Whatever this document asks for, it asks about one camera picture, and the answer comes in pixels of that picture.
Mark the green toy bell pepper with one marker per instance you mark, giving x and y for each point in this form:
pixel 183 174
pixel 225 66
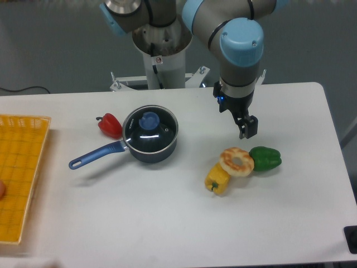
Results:
pixel 265 158

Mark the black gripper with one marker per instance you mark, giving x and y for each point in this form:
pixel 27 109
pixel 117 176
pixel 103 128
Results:
pixel 238 106

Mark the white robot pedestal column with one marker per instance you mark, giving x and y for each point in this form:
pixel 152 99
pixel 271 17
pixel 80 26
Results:
pixel 163 50

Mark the black clamp table corner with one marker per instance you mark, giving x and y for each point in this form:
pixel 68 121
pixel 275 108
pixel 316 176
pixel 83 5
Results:
pixel 350 235

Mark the red toy bell pepper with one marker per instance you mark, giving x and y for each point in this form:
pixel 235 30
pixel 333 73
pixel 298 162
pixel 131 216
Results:
pixel 110 126

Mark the yellow woven basket tray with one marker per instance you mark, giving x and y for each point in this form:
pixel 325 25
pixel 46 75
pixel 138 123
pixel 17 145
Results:
pixel 23 140

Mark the grilled pineapple ring toy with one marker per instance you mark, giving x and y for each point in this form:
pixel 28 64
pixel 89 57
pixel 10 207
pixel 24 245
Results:
pixel 236 162

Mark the yellow toy bell pepper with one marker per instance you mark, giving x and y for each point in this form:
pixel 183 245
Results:
pixel 217 179

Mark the glass lid blue knob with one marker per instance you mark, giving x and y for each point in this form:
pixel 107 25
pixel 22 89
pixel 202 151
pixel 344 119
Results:
pixel 151 129

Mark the white metal base frame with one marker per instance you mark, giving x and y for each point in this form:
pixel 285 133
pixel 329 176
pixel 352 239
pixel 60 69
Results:
pixel 192 80

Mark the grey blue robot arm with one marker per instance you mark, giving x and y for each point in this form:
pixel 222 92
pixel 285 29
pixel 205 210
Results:
pixel 228 29

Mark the blue saucepan with handle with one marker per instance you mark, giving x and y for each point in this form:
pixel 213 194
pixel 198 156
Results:
pixel 117 147

